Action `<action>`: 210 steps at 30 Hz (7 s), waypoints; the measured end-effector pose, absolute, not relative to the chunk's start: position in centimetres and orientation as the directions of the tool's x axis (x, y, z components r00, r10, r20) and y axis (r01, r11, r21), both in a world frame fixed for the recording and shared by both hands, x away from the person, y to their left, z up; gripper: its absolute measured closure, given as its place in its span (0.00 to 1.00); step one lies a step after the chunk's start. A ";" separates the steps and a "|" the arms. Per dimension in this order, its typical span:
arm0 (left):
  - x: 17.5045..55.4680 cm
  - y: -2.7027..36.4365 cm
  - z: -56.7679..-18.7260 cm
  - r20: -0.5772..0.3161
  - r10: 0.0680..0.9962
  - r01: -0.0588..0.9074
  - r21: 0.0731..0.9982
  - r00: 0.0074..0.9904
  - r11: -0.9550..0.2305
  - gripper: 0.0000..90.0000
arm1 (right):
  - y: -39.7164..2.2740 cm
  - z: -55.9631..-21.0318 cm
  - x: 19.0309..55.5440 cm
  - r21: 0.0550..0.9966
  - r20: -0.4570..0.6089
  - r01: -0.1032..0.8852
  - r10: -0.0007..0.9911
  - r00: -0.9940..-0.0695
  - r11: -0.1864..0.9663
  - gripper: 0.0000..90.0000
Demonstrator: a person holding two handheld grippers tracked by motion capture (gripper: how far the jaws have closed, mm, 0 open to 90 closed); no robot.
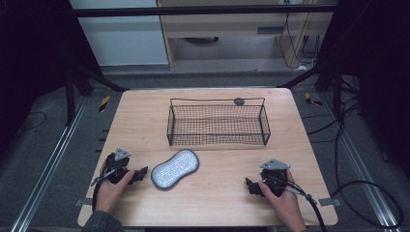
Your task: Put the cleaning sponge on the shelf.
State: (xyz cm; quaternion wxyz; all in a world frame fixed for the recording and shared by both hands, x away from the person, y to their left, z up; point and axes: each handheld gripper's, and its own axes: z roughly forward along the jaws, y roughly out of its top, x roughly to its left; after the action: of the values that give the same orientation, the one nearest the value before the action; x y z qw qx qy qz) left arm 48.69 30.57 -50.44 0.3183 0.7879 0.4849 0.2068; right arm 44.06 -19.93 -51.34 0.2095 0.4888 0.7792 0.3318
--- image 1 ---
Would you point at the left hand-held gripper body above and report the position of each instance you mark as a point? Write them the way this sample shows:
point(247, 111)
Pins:
point(116, 162)

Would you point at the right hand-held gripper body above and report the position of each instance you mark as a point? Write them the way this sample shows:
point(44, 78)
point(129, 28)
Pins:
point(274, 177)

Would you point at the person's right hand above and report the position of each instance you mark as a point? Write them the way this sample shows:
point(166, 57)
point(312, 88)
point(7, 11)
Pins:
point(283, 203)

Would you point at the person's left hand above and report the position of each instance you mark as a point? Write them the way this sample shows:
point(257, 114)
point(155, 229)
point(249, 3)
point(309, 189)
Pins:
point(111, 192)

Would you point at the grey oval scrubbing pad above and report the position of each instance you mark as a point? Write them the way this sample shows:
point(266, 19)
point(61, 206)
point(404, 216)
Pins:
point(175, 168)

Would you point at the grey tape strip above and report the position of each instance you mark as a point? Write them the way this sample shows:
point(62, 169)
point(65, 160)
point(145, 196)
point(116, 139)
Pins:
point(329, 202)
point(83, 202)

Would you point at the yellow black tape marker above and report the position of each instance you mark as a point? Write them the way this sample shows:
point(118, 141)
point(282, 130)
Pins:
point(311, 100)
point(104, 103)

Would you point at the grey round disc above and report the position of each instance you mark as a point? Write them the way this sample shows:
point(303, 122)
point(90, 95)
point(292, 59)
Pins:
point(239, 101)

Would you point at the black metal stand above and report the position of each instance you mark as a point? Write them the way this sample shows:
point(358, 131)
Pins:
point(322, 72)
point(70, 93)

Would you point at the white cabinet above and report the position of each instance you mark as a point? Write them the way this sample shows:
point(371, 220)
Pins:
point(122, 38)

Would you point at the black curtain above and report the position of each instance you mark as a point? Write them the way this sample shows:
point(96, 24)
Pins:
point(35, 48)
point(377, 64)

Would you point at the aluminium floor rail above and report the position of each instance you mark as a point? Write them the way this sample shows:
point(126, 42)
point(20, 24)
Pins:
point(48, 167)
point(361, 161)

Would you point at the black horizontal frame bar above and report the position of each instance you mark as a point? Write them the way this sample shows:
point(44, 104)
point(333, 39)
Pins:
point(193, 11)

